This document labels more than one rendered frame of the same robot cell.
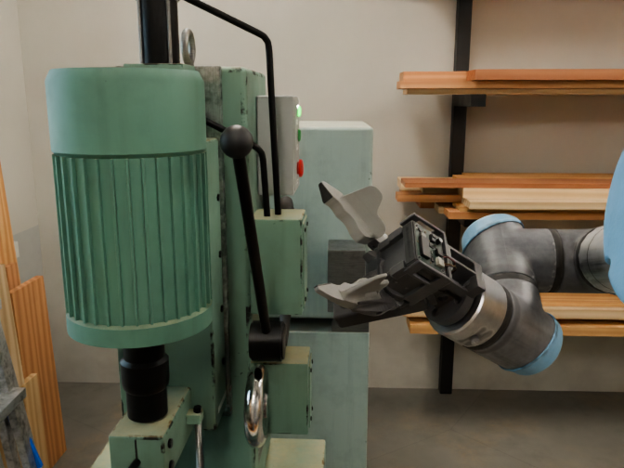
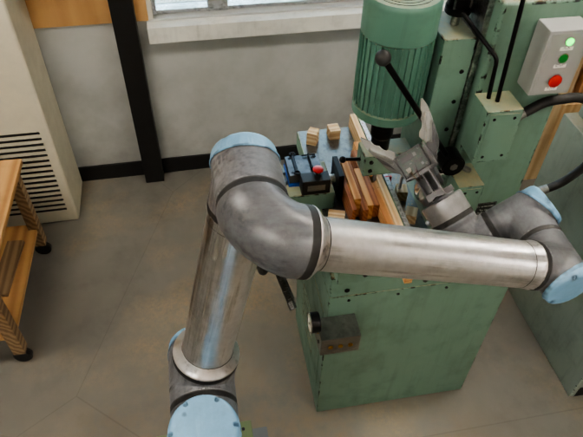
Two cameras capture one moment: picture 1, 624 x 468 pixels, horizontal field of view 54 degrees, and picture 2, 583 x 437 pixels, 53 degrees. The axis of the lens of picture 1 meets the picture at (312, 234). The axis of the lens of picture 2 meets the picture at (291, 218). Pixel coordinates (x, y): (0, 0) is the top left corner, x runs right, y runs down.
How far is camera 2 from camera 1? 113 cm
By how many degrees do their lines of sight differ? 71
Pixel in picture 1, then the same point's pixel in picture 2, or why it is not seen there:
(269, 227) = (478, 104)
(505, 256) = (501, 211)
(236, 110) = (493, 26)
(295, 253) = (480, 128)
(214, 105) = (482, 17)
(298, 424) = not seen: hidden behind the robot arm
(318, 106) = not seen: outside the picture
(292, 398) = not seen: hidden behind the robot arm
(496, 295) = (441, 211)
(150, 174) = (373, 49)
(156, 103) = (378, 21)
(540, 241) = (526, 223)
